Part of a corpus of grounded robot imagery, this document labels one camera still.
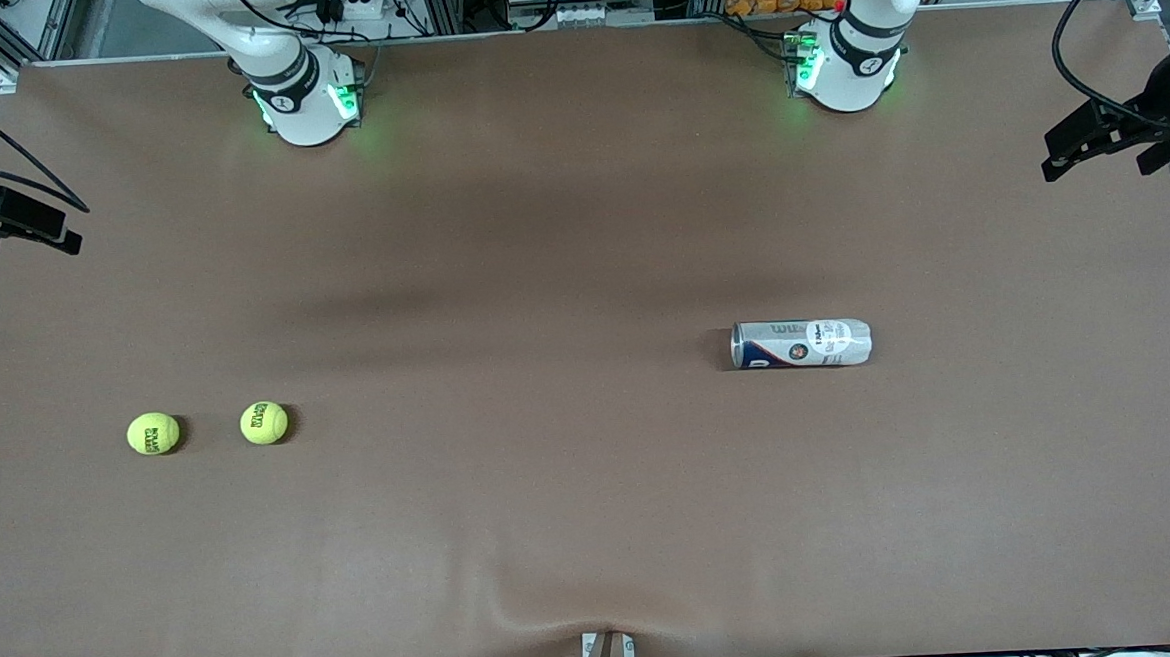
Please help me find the yellow tennis ball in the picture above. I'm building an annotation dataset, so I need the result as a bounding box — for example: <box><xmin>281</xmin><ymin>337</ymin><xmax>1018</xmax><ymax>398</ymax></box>
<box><xmin>126</xmin><ymin>410</ymin><xmax>183</xmax><ymax>459</ymax></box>
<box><xmin>238</xmin><ymin>400</ymin><xmax>291</xmax><ymax>448</ymax></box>

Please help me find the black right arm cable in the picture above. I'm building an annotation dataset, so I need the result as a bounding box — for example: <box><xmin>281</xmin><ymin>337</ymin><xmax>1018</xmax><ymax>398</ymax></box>
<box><xmin>0</xmin><ymin>79</ymin><xmax>91</xmax><ymax>218</ymax></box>

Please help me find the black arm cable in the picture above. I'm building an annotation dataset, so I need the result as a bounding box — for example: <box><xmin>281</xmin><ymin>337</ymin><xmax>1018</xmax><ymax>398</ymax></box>
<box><xmin>1047</xmin><ymin>0</ymin><xmax>1170</xmax><ymax>140</ymax></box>
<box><xmin>0</xmin><ymin>79</ymin><xmax>91</xmax><ymax>218</ymax></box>

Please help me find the white terminal block row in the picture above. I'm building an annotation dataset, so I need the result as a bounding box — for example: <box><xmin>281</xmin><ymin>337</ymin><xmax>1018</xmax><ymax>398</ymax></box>
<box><xmin>550</xmin><ymin>0</ymin><xmax>657</xmax><ymax>31</ymax></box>

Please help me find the clear plastic tennis ball can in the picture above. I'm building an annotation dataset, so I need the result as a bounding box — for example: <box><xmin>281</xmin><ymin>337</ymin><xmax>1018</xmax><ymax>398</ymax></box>
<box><xmin>730</xmin><ymin>315</ymin><xmax>874</xmax><ymax>373</ymax></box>

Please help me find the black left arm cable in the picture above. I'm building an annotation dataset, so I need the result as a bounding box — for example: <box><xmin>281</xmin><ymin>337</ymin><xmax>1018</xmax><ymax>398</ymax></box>
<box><xmin>1047</xmin><ymin>0</ymin><xmax>1170</xmax><ymax>140</ymax></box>

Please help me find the brown table mat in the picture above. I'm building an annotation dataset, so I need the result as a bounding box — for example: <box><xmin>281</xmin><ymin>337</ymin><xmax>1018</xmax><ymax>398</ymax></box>
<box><xmin>0</xmin><ymin>0</ymin><xmax>1170</xmax><ymax>657</ymax></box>

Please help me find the white power strip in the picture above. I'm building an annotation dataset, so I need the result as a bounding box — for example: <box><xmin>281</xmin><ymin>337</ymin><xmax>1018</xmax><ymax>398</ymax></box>
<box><xmin>312</xmin><ymin>0</ymin><xmax>392</xmax><ymax>28</ymax></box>

